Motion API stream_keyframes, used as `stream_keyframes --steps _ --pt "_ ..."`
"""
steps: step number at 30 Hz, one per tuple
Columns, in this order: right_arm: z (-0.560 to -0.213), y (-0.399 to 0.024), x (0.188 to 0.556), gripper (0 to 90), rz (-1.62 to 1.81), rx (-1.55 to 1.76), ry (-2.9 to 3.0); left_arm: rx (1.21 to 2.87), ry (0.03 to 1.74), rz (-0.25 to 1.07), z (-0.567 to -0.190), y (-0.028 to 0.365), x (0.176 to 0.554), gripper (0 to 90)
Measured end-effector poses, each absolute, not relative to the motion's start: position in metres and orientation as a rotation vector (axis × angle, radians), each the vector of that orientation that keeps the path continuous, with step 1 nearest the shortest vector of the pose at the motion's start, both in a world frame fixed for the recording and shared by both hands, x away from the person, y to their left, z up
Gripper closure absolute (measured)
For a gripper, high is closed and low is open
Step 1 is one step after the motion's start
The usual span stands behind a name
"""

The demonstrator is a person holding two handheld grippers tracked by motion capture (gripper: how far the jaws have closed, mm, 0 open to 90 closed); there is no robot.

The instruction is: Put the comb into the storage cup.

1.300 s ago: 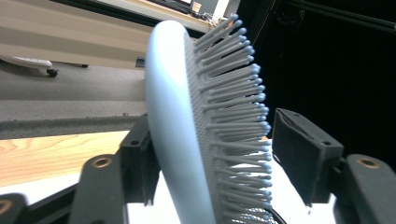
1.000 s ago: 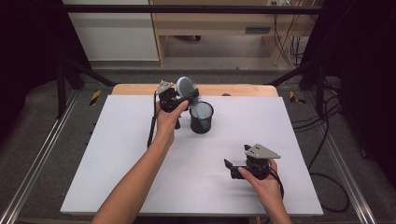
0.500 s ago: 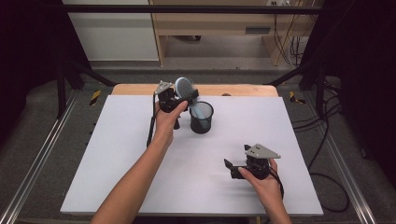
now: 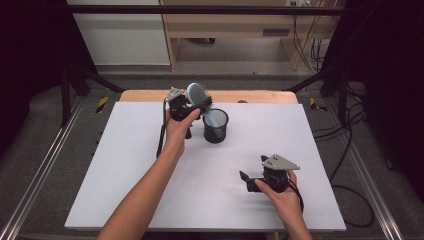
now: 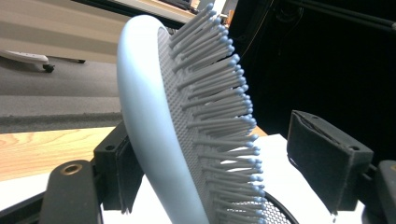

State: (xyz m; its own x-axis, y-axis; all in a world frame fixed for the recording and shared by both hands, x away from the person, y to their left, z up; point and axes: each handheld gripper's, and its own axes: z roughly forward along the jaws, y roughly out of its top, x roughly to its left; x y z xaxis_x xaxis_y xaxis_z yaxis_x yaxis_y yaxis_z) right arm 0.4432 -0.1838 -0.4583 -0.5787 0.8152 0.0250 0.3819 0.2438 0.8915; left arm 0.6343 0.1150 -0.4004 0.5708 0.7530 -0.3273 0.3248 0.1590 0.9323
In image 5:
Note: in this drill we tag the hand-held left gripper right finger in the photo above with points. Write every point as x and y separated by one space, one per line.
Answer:
323 155

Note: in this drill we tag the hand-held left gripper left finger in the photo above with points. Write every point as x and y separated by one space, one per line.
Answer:
116 174

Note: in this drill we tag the light blue hairbrush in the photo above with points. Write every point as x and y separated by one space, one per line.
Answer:
146 124

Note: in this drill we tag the black mesh pen holder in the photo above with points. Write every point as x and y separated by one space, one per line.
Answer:
277 214

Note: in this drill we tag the white table mat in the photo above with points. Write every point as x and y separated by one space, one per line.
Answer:
280 174

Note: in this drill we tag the black curtain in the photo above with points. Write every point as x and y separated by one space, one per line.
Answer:
311 71

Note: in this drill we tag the black metal stand bar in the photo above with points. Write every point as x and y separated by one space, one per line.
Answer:
342 12

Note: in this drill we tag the white chair base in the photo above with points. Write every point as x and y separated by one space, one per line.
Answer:
25 57

